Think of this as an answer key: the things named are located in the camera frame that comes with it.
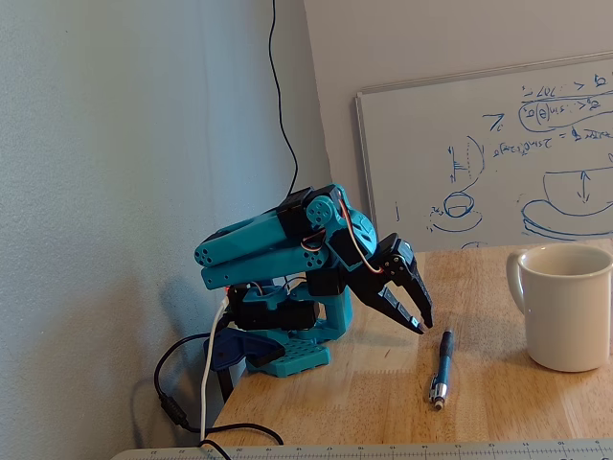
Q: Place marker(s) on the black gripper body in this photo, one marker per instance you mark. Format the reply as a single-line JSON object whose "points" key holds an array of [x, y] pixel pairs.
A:
{"points": [[394, 277]]}

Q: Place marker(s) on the blue and black pen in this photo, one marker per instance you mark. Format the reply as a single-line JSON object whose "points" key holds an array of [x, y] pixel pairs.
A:
{"points": [[444, 364]]}

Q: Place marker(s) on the blue table clamp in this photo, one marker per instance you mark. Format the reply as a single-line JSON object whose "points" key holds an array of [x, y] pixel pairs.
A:
{"points": [[230, 350]]}

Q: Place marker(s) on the cream ceramic mug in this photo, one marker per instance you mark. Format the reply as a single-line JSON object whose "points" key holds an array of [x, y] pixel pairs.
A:
{"points": [[565, 321]]}

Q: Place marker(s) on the whiteboard with blue writing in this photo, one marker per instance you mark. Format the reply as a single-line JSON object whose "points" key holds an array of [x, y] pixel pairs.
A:
{"points": [[431, 153]]}

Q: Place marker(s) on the grey gridded cutting mat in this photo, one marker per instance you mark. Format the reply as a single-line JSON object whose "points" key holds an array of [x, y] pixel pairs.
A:
{"points": [[383, 451]]}

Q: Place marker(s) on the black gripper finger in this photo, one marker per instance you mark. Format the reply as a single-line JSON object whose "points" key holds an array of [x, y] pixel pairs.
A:
{"points": [[397, 309], [416, 292]]}

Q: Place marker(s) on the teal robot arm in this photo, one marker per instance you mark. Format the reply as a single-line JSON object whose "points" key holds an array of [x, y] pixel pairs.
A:
{"points": [[249, 239]]}

